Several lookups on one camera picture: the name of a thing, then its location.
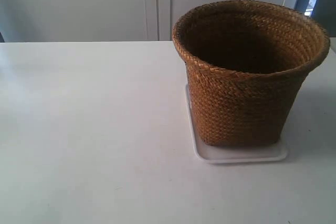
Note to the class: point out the white rectangular plastic tray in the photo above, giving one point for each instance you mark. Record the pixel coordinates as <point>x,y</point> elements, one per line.
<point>232,155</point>

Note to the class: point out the brown woven wicker basket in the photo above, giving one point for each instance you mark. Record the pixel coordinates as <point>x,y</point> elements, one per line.
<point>245,63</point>

